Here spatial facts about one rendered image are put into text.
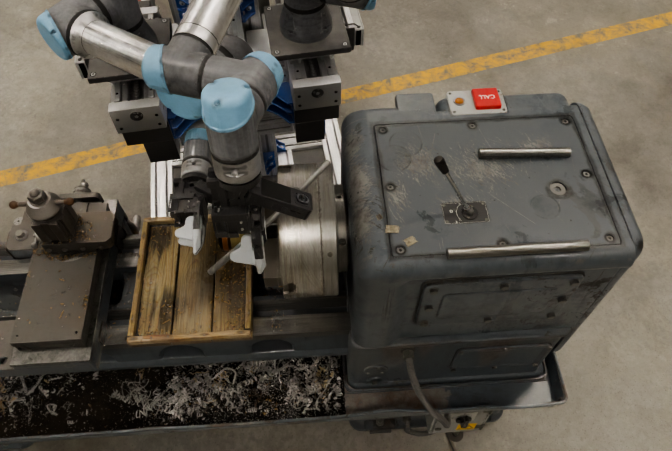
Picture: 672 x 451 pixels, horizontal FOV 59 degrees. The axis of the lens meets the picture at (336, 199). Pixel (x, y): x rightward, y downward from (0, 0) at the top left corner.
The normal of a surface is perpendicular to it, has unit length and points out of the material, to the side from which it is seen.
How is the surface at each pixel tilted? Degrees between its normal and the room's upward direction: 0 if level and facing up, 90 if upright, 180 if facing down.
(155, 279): 0
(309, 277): 72
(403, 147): 0
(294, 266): 61
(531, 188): 0
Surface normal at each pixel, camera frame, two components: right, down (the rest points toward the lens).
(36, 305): 0.00, -0.57
